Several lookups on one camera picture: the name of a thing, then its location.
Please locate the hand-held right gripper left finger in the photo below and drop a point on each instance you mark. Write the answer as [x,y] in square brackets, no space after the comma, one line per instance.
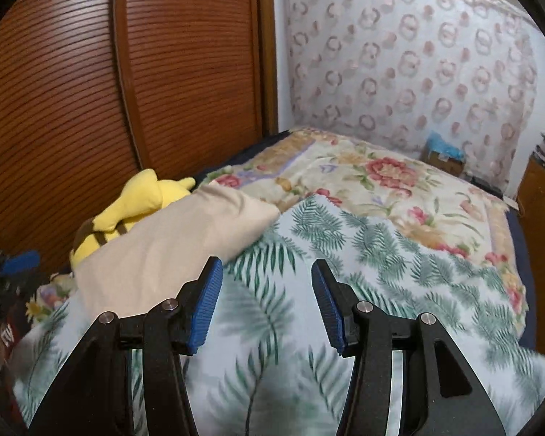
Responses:
[204,309]

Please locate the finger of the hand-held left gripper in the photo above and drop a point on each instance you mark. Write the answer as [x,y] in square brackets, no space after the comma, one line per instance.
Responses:
[25,260]

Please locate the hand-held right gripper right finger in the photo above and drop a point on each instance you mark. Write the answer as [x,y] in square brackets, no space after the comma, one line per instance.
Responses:
[329,309]

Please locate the peach printed t-shirt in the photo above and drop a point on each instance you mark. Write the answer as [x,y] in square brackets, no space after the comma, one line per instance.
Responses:
[163,245]

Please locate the leaf print bed sheet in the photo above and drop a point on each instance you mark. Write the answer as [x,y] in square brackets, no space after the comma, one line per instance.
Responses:
[390,281]

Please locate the yellow plush toy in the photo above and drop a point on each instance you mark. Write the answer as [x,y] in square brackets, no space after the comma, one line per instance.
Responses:
[136,195]

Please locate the floral blanket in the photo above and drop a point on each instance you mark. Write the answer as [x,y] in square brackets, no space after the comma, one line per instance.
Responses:
[390,177]

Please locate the small cardboard box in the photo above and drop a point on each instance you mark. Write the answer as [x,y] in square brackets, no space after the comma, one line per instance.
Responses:
[443,163]

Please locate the long wooden cabinet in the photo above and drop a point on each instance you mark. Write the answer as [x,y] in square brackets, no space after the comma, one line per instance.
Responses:
[542,213]

